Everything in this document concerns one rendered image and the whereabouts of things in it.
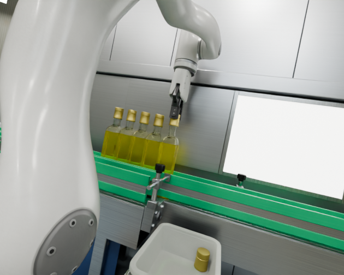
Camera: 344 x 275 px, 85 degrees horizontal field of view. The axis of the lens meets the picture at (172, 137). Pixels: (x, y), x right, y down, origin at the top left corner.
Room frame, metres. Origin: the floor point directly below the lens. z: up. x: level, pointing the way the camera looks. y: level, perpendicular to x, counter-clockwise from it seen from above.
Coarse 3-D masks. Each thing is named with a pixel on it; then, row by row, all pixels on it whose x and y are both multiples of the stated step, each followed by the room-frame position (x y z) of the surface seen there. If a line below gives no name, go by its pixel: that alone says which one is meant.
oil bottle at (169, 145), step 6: (168, 138) 0.66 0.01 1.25; (174, 138) 0.66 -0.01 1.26; (162, 144) 0.66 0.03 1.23; (168, 144) 0.65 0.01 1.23; (174, 144) 0.65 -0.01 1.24; (162, 150) 0.66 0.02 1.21; (168, 150) 0.65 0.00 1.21; (174, 150) 0.65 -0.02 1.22; (162, 156) 0.66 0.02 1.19; (168, 156) 0.65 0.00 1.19; (174, 156) 0.66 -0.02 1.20; (162, 162) 0.66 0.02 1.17; (168, 162) 0.65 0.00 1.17; (174, 162) 0.68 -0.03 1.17; (168, 168) 0.65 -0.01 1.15
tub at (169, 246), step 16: (160, 224) 0.53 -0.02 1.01; (160, 240) 0.51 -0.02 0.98; (176, 240) 0.53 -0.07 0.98; (192, 240) 0.52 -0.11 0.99; (208, 240) 0.51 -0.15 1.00; (144, 256) 0.40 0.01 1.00; (160, 256) 0.50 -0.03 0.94; (176, 256) 0.51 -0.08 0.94; (192, 256) 0.51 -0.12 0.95; (144, 272) 0.34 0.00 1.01; (160, 272) 0.44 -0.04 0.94; (176, 272) 0.45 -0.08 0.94; (192, 272) 0.46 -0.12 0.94; (208, 272) 0.47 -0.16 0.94
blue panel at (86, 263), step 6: (108, 246) 0.57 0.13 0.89; (114, 246) 0.57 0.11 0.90; (90, 252) 0.59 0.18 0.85; (108, 252) 0.57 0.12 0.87; (114, 252) 0.57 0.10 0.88; (90, 258) 0.59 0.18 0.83; (108, 258) 0.57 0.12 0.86; (114, 258) 0.57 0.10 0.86; (84, 264) 0.59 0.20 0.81; (108, 264) 0.57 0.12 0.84; (114, 264) 0.57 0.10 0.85; (78, 270) 0.60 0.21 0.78; (84, 270) 0.59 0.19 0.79; (108, 270) 0.57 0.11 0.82; (114, 270) 0.56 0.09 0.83
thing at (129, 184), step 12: (96, 168) 0.60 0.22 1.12; (108, 168) 0.59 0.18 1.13; (120, 168) 0.58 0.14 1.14; (108, 180) 0.59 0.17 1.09; (120, 180) 0.58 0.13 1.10; (132, 180) 0.56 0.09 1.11; (144, 180) 0.55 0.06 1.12; (120, 192) 0.57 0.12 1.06; (132, 192) 0.56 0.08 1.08; (144, 192) 0.55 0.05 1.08
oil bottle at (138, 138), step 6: (138, 132) 0.69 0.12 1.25; (144, 132) 0.69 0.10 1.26; (132, 138) 0.69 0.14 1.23; (138, 138) 0.68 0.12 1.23; (144, 138) 0.68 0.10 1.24; (132, 144) 0.69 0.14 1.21; (138, 144) 0.68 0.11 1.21; (144, 144) 0.68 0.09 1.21; (132, 150) 0.69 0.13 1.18; (138, 150) 0.68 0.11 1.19; (132, 156) 0.68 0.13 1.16; (138, 156) 0.68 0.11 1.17; (132, 162) 0.68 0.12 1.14; (138, 162) 0.68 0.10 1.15
